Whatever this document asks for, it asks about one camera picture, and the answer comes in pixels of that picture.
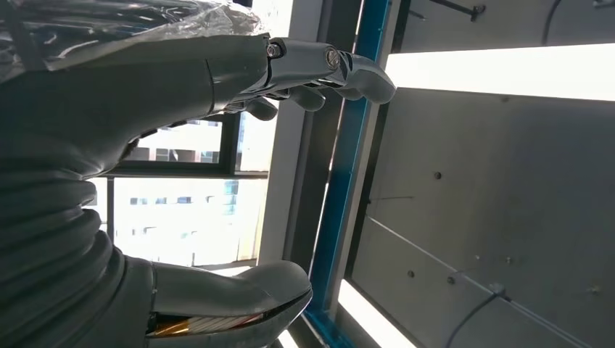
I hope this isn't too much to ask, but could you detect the black window frame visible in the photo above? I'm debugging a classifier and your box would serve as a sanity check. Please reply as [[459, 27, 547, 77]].
[[86, 112, 270, 241]]

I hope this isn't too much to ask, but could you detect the long ceiling light strip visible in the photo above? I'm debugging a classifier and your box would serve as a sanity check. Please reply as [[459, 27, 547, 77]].
[[336, 278, 424, 348], [384, 43, 615, 103]]

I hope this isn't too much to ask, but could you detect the blue steel beam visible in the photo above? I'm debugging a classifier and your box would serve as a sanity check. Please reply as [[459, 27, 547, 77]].
[[302, 0, 392, 348]]

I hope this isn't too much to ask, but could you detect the clear plastic wrap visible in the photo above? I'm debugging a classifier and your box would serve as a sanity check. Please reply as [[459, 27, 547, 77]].
[[0, 0, 270, 83]]

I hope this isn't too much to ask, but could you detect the dark ceiling cable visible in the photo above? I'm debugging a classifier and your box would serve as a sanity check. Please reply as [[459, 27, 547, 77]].
[[444, 286, 511, 348]]

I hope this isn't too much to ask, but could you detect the black ceiling bracket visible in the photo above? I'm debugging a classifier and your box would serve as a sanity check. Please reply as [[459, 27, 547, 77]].
[[427, 0, 487, 23]]

